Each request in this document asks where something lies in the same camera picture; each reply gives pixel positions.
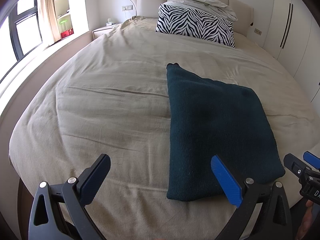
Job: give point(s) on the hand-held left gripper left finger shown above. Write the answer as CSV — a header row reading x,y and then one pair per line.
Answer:
x,y
97,177

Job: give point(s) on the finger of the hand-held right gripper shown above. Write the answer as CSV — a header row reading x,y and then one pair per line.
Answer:
x,y
312,160
295,165

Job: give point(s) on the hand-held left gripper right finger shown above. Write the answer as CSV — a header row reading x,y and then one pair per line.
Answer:
x,y
226,180

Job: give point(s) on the dark teal knit sweater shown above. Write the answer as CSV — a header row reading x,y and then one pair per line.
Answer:
x,y
212,120

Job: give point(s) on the person's right hand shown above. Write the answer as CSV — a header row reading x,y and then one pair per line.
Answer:
x,y
306,220

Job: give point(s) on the beige bed cover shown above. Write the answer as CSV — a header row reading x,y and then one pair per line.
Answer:
x,y
100,105

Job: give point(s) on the beige window ledge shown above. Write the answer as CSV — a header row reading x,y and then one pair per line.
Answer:
x,y
37,62

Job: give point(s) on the white wardrobe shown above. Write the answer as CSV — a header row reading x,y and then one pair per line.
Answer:
x,y
300,30

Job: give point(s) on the red box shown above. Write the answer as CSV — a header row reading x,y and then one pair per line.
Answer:
x,y
67,33

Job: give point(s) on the white nightstand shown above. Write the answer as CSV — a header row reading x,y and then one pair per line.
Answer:
x,y
105,30

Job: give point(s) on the tissue box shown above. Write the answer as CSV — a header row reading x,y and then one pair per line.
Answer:
x,y
109,22

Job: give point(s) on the zebra print pillow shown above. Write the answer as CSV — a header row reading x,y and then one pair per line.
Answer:
x,y
195,22

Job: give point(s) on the black framed window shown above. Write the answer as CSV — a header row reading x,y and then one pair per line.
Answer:
x,y
25,30

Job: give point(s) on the beige curtain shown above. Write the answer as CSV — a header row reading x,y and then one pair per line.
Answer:
x,y
48,10

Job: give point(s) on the white bookshelf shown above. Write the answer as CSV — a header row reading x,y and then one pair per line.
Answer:
x,y
62,2

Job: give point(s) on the white folded duvet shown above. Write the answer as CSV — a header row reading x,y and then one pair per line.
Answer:
x,y
200,1

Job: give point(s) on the beige padded headboard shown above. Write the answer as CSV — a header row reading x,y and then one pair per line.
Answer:
x,y
150,0

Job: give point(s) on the wall power outlet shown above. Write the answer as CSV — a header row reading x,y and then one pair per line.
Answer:
x,y
258,31

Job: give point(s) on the wall switch panel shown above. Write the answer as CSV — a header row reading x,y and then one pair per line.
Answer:
x,y
127,8

